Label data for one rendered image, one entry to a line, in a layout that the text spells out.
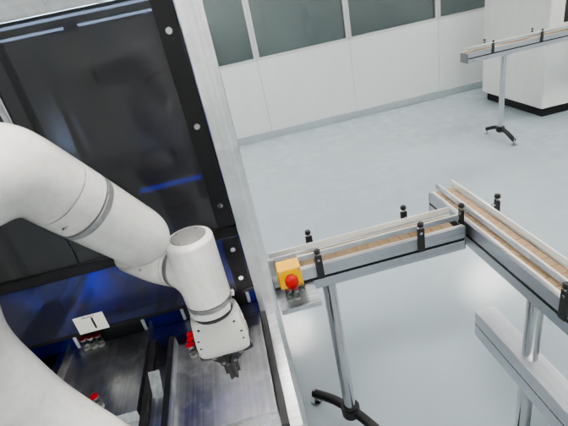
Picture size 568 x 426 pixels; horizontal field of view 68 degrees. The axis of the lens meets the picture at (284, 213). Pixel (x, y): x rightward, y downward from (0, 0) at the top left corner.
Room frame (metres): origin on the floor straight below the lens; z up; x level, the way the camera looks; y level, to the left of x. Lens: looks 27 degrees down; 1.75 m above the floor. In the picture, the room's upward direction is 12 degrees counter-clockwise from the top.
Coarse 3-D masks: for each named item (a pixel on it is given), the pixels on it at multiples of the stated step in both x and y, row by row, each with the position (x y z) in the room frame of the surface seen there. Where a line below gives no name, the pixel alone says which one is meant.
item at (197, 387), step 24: (264, 336) 0.93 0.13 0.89; (192, 360) 0.91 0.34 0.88; (240, 360) 0.87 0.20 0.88; (264, 360) 0.85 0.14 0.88; (192, 384) 0.82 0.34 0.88; (216, 384) 0.81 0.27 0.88; (240, 384) 0.79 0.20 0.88; (264, 384) 0.77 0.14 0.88; (168, 408) 0.73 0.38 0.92; (192, 408) 0.75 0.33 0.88; (216, 408) 0.73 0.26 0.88; (240, 408) 0.72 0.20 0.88; (264, 408) 0.70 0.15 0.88
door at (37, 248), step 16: (16, 224) 1.00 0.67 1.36; (32, 224) 1.00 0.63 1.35; (0, 240) 1.00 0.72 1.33; (16, 240) 1.00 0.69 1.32; (32, 240) 1.00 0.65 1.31; (48, 240) 1.01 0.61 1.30; (64, 240) 1.01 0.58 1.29; (0, 256) 0.99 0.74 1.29; (16, 256) 1.00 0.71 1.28; (32, 256) 1.00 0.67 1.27; (48, 256) 1.00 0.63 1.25; (64, 256) 1.01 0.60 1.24; (0, 272) 0.99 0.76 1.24; (16, 272) 1.00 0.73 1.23; (32, 272) 1.00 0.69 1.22
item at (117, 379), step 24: (144, 336) 1.05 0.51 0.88; (72, 360) 1.02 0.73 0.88; (96, 360) 0.99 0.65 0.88; (120, 360) 0.97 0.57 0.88; (144, 360) 0.91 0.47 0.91; (72, 384) 0.92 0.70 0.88; (96, 384) 0.90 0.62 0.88; (120, 384) 0.88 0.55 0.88; (144, 384) 0.85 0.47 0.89; (120, 408) 0.79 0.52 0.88
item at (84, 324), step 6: (78, 318) 0.99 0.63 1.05; (84, 318) 0.99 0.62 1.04; (96, 318) 1.00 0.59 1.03; (102, 318) 1.00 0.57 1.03; (78, 324) 0.99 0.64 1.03; (84, 324) 0.99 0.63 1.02; (90, 324) 0.99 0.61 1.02; (96, 324) 1.00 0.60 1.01; (102, 324) 1.00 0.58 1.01; (84, 330) 0.99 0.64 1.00; (90, 330) 0.99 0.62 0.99
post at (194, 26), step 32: (192, 0) 1.04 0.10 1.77; (192, 32) 1.04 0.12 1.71; (192, 64) 1.03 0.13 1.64; (224, 96) 1.04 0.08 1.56; (224, 128) 1.04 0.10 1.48; (224, 160) 1.04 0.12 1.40; (256, 224) 1.04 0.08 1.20; (256, 256) 1.04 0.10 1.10; (256, 288) 1.03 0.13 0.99; (288, 352) 1.04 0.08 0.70
